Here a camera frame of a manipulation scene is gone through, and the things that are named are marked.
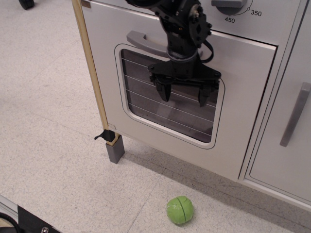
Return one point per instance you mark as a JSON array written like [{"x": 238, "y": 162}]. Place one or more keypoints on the green toy cabbage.
[{"x": 180, "y": 210}]

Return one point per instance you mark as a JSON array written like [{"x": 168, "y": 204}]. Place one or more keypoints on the grey cabinet leg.
[{"x": 116, "y": 152}]

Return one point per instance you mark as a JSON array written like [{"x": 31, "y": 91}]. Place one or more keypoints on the black caster wheel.
[{"x": 27, "y": 4}]

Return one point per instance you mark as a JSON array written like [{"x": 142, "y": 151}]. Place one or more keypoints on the silver cabinet door handle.
[{"x": 296, "y": 113}]

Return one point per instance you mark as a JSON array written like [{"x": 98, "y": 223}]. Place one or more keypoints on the aluminium frame rail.
[{"x": 9, "y": 208}]

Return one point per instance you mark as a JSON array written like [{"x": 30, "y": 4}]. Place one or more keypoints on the white toy kitchen cabinet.
[{"x": 272, "y": 22}]

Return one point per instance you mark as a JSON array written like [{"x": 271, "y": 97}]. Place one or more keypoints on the white right cabinet door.
[{"x": 284, "y": 163}]

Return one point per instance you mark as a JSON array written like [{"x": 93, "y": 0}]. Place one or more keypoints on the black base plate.
[{"x": 29, "y": 223}]

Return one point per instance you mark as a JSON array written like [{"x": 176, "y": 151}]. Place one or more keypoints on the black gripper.
[{"x": 191, "y": 73}]

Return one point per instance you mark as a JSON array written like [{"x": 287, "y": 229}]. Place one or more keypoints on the black clamp lever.
[{"x": 107, "y": 135}]

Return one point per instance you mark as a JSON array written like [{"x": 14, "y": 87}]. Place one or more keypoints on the grey temperature knob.
[{"x": 228, "y": 7}]

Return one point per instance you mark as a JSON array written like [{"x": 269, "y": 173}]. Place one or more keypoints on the white oven door with window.
[{"x": 214, "y": 137}]

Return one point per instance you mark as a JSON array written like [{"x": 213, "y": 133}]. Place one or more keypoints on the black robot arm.
[{"x": 187, "y": 29}]

